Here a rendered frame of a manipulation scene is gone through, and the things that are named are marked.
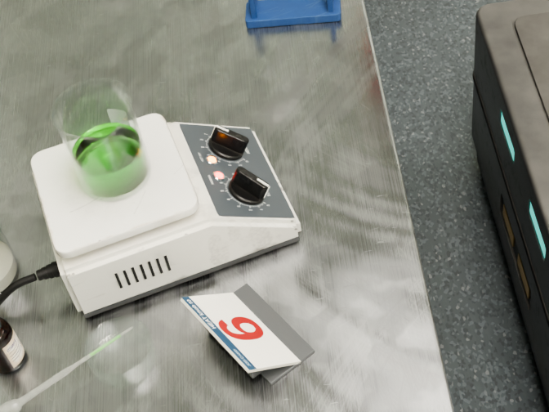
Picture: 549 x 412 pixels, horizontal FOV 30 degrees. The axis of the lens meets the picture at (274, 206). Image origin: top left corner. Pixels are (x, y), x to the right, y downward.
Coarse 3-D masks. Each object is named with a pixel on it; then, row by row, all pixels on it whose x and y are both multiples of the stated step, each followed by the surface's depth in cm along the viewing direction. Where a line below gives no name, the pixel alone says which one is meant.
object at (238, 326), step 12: (204, 300) 82; (216, 300) 83; (228, 300) 84; (204, 312) 81; (216, 312) 82; (228, 312) 82; (240, 312) 83; (216, 324) 80; (228, 324) 81; (240, 324) 82; (252, 324) 82; (228, 336) 79; (240, 336) 80; (252, 336) 81; (264, 336) 82; (240, 348) 78; (252, 348) 79; (264, 348) 80; (276, 348) 81; (252, 360) 78; (264, 360) 78; (276, 360) 79
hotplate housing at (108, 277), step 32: (192, 160) 87; (192, 224) 82; (224, 224) 83; (256, 224) 85; (288, 224) 86; (96, 256) 81; (128, 256) 82; (160, 256) 83; (192, 256) 84; (224, 256) 86; (256, 256) 88; (96, 288) 83; (128, 288) 85; (160, 288) 86
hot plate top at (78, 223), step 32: (160, 128) 87; (32, 160) 87; (64, 160) 86; (160, 160) 85; (64, 192) 84; (160, 192) 83; (192, 192) 82; (64, 224) 82; (96, 224) 81; (128, 224) 81; (160, 224) 81; (64, 256) 80
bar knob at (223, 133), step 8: (216, 128) 89; (224, 128) 89; (216, 136) 89; (224, 136) 89; (232, 136) 89; (240, 136) 89; (208, 144) 90; (216, 144) 90; (224, 144) 90; (232, 144) 89; (240, 144) 89; (216, 152) 89; (224, 152) 89; (232, 152) 90; (240, 152) 90
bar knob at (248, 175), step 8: (240, 168) 86; (240, 176) 86; (248, 176) 86; (256, 176) 86; (232, 184) 86; (240, 184) 86; (248, 184) 86; (256, 184) 85; (264, 184) 85; (232, 192) 86; (240, 192) 86; (248, 192) 86; (256, 192) 86; (264, 192) 86; (240, 200) 85; (248, 200) 85; (256, 200) 86
